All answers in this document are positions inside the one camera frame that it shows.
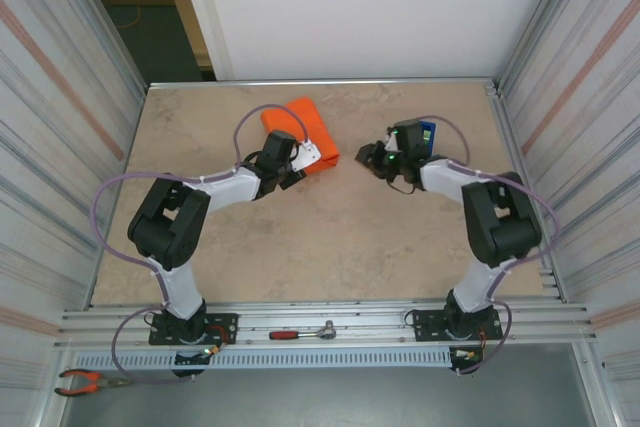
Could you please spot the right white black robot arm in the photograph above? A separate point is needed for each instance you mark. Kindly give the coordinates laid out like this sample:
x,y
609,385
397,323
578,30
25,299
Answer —
x,y
445,177

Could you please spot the blue tape dispenser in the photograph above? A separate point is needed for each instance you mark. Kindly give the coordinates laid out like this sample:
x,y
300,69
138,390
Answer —
x,y
433,129

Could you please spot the wooden door jamb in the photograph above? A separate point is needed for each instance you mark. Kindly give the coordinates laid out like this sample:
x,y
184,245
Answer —
x,y
186,7

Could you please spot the long aluminium cross rail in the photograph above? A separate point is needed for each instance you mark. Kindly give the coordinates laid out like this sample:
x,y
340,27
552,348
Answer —
x,y
325,82

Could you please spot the wide aluminium rail bed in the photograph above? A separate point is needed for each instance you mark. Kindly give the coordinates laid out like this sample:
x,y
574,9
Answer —
x,y
375,317

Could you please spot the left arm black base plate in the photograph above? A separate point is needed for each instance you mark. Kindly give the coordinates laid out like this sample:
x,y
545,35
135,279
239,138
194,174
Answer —
x,y
225,322

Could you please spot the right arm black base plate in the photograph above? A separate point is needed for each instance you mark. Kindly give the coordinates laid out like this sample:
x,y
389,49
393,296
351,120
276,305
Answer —
x,y
430,322

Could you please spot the aluminium upright post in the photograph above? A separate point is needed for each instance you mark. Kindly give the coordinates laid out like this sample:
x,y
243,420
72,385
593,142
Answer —
x,y
95,22
545,22

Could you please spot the aluminium side rail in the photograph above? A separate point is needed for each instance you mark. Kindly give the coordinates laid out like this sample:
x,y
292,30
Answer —
x,y
550,282

